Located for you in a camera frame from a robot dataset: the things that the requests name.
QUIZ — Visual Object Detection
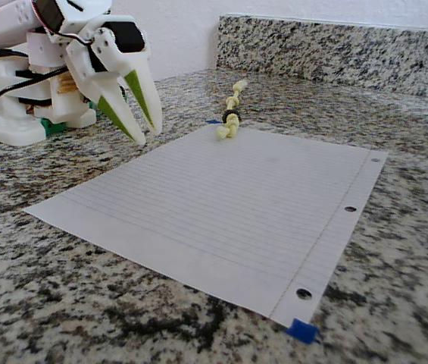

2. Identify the black camera cable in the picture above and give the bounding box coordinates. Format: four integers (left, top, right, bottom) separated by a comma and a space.
0, 67, 69, 105

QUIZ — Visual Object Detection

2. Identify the speckled granite backsplash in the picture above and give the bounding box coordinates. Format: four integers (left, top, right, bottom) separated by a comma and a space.
215, 14, 428, 100

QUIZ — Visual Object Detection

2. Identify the lined white paper sheet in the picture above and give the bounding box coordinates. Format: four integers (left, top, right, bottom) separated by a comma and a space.
23, 123, 389, 328

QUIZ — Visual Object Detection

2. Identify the pale yellow knotted rope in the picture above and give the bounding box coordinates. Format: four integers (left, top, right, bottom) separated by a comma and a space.
215, 79, 248, 142

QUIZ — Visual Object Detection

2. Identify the green printed clamp block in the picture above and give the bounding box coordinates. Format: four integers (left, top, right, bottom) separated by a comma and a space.
41, 117, 67, 137

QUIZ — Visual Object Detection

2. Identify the red white black servo wire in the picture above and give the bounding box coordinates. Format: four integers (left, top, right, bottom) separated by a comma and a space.
31, 0, 98, 47

